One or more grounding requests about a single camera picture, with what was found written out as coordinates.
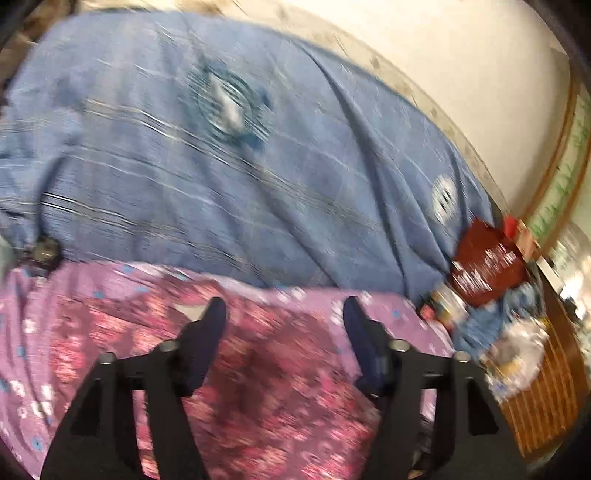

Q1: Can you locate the maroon floral patterned garment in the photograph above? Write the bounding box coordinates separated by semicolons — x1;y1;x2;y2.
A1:
42;281;379;479

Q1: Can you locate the blue plaid quilt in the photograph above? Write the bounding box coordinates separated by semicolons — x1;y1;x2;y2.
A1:
1;10;496;301

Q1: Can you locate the clutter of small items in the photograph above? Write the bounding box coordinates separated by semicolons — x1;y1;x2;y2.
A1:
419;282;549;401

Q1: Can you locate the lilac floral bed sheet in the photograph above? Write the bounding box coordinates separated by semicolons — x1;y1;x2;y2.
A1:
0;260;456;480

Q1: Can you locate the brown wooden cabinet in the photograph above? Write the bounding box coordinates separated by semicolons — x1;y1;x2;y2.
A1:
501;277;590;463

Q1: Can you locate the dark red packet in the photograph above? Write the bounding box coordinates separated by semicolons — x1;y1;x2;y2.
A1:
449;219;529;307

